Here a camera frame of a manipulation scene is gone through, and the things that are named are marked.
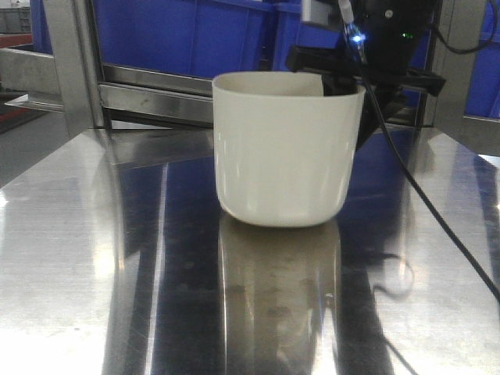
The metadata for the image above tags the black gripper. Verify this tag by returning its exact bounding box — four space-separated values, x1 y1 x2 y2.
285 1 445 148

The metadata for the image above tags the white plastic bin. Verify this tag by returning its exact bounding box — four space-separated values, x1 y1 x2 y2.
212 71 365 227

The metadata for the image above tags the large blue storage bin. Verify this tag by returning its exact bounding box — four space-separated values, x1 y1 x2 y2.
30 1 499 118

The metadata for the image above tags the black cable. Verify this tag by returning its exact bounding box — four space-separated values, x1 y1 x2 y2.
339 23 500 302

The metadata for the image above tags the stainless steel shelf frame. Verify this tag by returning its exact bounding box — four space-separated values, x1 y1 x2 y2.
1 1 499 154

